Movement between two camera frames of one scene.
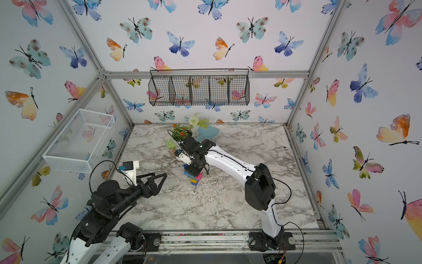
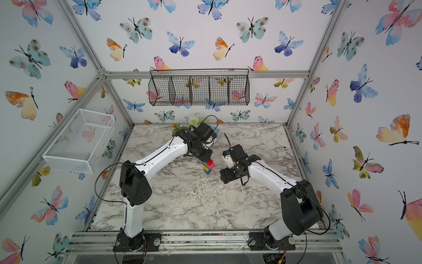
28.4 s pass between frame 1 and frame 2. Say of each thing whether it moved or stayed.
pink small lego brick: moved
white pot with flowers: stayed
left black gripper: moved
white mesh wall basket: stayed
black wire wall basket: stayed
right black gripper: moved
